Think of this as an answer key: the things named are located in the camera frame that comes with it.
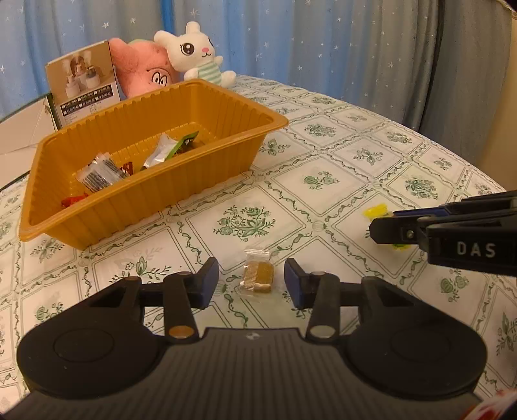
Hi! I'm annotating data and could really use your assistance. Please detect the clear brown candy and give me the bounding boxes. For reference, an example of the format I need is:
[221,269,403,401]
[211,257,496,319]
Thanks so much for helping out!
[240,248,274,293]

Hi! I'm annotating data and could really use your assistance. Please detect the orange plastic tray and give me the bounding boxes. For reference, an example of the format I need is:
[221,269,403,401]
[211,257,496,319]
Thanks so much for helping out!
[18,79,288,250]

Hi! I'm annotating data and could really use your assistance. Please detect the green floral tablecloth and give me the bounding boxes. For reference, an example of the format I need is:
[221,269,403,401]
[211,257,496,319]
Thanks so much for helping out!
[1,77,516,410]

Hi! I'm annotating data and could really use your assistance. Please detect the white green snack pouch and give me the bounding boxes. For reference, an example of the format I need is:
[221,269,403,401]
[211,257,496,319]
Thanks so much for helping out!
[141,131,199,171]

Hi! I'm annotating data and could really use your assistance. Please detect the small red candy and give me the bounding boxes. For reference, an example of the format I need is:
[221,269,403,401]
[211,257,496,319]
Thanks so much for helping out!
[120,162,133,177]

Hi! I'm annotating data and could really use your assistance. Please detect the brown product box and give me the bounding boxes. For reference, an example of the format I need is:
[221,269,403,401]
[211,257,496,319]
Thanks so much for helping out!
[46,40,120,128]

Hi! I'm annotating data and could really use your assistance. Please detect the blue star curtain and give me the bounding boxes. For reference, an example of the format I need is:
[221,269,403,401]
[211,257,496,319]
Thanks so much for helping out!
[1,1,513,145]

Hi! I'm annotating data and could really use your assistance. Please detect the yellow candy packet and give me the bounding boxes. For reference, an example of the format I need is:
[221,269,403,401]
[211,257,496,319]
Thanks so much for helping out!
[362,203,411,250]

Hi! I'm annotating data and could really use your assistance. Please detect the white bunny plush toy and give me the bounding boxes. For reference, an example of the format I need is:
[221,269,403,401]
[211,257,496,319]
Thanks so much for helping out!
[153,21,236,88]

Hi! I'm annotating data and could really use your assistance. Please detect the pink star plush toy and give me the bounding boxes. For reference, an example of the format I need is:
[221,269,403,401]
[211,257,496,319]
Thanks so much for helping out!
[109,37,180,98]

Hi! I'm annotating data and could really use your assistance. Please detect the white flat box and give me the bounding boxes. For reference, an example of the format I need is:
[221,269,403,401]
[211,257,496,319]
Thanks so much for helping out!
[1,93,59,188]

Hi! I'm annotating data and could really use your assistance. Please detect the clear dark snack packet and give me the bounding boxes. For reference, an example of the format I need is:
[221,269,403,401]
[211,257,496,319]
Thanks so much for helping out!
[76,153,128,193]

